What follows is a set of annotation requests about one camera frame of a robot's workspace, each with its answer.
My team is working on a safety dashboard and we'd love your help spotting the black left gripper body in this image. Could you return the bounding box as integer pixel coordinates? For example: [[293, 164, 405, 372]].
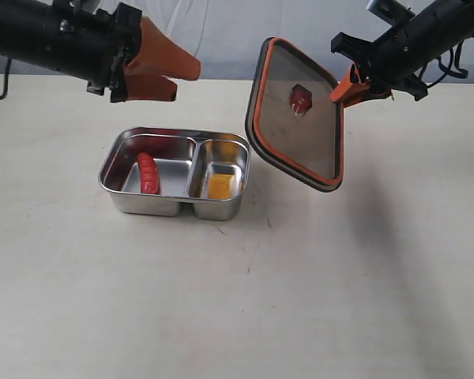
[[0, 1, 142, 103]]

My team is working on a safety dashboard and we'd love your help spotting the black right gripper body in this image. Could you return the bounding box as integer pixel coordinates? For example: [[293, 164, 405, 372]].
[[331, 1, 474, 101]]

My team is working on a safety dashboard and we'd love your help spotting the dark transparent lunch box lid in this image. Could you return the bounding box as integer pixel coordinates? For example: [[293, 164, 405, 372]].
[[245, 37, 344, 193]]

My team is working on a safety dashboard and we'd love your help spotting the red toy sausage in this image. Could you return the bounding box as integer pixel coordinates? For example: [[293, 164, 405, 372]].
[[137, 152, 160, 194]]

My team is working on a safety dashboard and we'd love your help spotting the yellow toy cheese wedge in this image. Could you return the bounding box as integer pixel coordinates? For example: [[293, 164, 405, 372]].
[[207, 174, 234, 200]]

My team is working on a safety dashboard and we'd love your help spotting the stainless steel lunch box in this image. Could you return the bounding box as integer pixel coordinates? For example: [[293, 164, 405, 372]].
[[99, 127, 251, 221]]

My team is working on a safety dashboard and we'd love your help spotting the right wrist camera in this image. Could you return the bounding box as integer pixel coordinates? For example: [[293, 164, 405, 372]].
[[367, 0, 415, 25]]

